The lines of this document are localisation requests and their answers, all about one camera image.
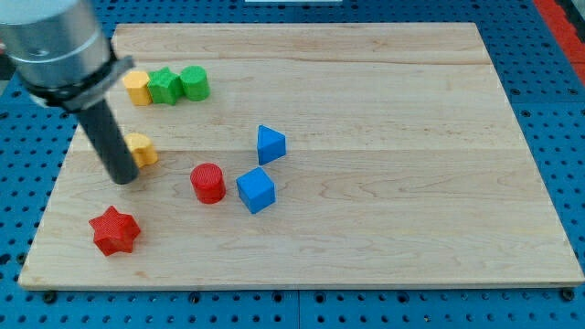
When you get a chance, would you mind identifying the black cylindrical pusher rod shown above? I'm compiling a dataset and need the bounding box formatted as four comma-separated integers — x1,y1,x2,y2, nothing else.
76,100,139,185

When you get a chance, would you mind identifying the grey clamp flange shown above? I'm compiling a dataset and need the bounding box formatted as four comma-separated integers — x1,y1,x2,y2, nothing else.
25,46,134,111

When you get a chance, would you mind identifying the yellow heart block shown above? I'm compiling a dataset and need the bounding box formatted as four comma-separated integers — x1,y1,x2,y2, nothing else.
123,133,158,168

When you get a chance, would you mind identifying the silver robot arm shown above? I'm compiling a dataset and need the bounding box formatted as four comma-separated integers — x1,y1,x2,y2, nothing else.
1,0,139,185

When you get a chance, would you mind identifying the green circle block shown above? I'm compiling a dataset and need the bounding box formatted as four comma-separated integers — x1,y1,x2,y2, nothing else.
179,66,210,101

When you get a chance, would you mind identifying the yellow hexagon block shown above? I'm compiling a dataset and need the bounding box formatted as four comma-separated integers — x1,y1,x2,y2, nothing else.
122,70,153,106

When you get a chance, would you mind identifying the green star block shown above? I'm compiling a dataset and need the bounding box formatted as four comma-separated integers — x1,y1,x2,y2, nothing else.
147,67,184,105

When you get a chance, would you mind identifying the red star block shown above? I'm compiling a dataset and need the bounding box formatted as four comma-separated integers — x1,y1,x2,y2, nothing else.
89,206,141,257

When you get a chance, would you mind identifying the red cylinder block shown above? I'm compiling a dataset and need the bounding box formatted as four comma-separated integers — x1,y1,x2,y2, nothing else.
190,163,226,204

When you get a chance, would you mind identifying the blue cube block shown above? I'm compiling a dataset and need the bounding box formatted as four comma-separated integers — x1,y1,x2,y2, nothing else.
236,167,276,214

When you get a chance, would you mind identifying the blue triangle block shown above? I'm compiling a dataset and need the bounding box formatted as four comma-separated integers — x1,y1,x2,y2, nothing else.
257,125,287,165

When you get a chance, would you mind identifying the wooden board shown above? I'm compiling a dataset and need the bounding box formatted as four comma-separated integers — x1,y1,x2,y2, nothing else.
19,23,584,291

